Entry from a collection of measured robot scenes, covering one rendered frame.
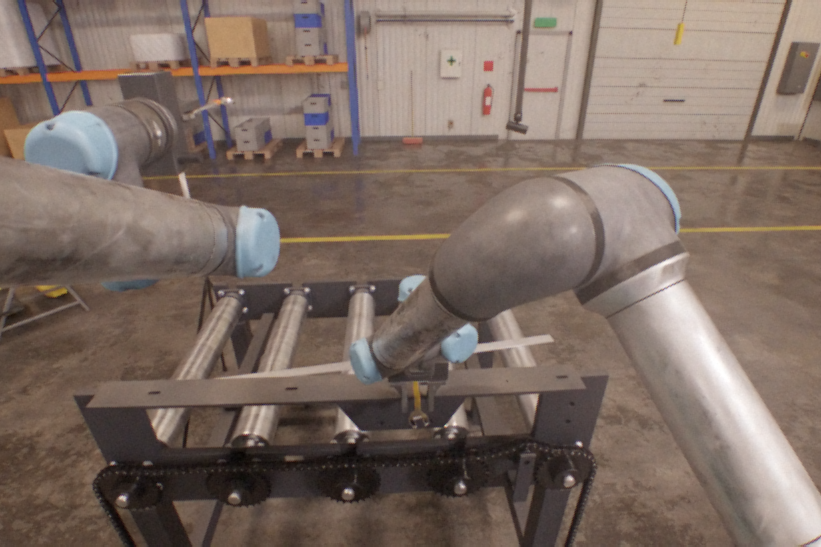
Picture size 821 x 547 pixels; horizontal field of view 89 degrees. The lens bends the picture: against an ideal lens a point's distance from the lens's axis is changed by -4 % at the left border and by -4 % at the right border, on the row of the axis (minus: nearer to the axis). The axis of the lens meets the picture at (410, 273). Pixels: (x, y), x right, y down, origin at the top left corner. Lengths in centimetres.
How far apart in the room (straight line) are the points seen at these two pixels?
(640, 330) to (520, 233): 15
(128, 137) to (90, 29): 1086
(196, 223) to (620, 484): 237
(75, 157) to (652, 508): 245
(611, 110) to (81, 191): 1088
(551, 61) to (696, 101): 352
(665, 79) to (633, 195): 1106
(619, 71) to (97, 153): 1074
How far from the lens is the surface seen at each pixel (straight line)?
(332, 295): 206
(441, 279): 44
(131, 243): 35
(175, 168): 68
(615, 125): 1115
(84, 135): 51
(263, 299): 212
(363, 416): 120
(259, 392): 113
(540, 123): 1047
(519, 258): 39
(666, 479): 267
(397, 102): 991
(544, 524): 161
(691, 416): 48
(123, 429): 138
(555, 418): 128
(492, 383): 111
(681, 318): 47
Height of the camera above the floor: 190
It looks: 28 degrees down
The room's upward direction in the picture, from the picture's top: straight up
